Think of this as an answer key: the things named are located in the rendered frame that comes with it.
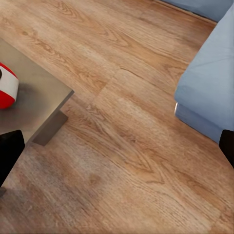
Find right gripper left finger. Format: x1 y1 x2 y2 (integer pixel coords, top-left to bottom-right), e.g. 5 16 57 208
0 130 25 187

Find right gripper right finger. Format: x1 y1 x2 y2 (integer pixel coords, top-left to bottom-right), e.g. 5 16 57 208
219 130 234 168

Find radio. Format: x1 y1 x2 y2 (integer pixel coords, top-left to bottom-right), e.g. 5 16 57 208
0 62 19 109

